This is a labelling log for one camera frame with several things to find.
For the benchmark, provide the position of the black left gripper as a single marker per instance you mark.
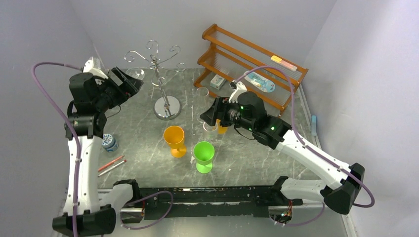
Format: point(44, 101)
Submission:
point(130, 88)

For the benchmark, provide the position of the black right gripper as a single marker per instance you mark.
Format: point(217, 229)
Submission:
point(218, 111)

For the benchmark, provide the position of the orange plastic goblet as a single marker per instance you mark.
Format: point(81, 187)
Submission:
point(174, 137)
point(221, 129)

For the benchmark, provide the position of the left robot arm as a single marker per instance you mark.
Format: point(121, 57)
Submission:
point(84, 213)

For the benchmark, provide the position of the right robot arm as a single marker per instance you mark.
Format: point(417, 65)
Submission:
point(338, 183)

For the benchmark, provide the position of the clear tall wine glass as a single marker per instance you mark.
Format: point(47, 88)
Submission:
point(202, 97)

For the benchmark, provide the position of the chrome wine glass rack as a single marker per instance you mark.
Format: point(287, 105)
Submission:
point(166, 107)

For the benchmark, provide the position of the orange wooden shelf rack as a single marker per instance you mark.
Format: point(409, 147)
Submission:
point(230, 55)

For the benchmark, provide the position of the small white blue box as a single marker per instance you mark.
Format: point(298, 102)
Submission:
point(217, 82)

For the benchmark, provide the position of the green plastic goblet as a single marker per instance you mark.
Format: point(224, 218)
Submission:
point(203, 153)

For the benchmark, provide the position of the blue white blister pack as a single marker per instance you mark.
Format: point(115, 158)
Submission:
point(263, 84)

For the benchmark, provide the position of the small blue white jar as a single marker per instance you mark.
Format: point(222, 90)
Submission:
point(109, 143)

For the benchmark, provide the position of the yellow pink eraser bar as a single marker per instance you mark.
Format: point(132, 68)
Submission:
point(284, 63)

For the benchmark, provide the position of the white pen red cap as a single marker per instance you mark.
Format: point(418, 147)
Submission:
point(112, 168)

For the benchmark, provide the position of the light blue sponge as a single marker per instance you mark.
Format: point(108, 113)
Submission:
point(313, 125)

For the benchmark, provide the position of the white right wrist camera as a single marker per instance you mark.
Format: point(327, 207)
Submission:
point(238, 89)

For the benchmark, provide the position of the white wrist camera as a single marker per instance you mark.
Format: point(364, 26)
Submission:
point(93, 66)
point(238, 89)

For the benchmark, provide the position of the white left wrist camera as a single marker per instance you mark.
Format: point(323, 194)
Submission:
point(93, 66)

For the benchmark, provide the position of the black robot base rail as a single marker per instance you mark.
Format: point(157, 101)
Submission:
point(182, 202)

